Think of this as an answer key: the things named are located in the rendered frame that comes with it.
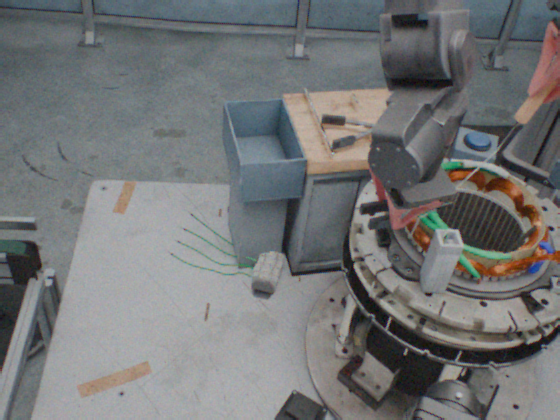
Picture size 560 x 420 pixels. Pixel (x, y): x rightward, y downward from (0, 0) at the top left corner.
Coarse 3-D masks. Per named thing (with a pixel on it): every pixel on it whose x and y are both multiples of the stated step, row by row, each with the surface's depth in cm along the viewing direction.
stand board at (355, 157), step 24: (288, 96) 117; (312, 96) 118; (336, 96) 119; (360, 96) 119; (384, 96) 120; (312, 120) 113; (360, 120) 114; (312, 144) 108; (360, 144) 109; (312, 168) 106; (336, 168) 107; (360, 168) 108
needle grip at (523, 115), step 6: (552, 84) 74; (546, 90) 75; (534, 96) 76; (540, 96) 75; (528, 102) 76; (534, 102) 76; (540, 102) 76; (522, 108) 77; (528, 108) 76; (534, 108) 76; (516, 114) 77; (522, 114) 77; (528, 114) 77; (516, 120) 77; (522, 120) 77; (528, 120) 77
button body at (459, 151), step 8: (464, 128) 120; (456, 136) 121; (488, 136) 119; (496, 136) 119; (456, 144) 117; (496, 144) 118; (456, 152) 116; (464, 152) 116; (472, 152) 115; (480, 152) 116; (488, 152) 116; (448, 160) 123; (472, 160) 116; (480, 160) 116; (488, 160) 115
